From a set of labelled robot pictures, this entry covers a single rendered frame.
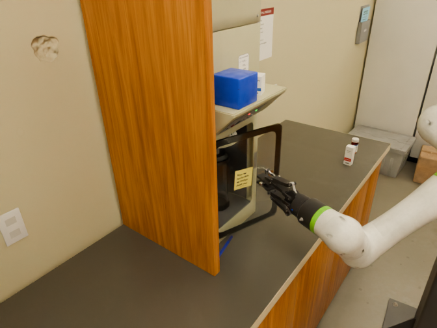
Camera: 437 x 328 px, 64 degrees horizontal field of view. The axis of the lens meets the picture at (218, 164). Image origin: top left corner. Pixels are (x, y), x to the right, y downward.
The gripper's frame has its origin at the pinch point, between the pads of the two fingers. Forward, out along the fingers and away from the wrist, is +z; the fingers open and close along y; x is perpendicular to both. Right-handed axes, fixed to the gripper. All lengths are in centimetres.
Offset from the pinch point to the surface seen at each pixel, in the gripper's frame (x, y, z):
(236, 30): 5, 50, 11
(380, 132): -256, -87, 118
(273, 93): -3.8, 31.0, 2.7
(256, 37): -6.0, 46.6, 15.3
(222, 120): 19.1, 28.4, -2.1
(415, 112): -276, -63, 97
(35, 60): 60, 44, 37
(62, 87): 54, 34, 39
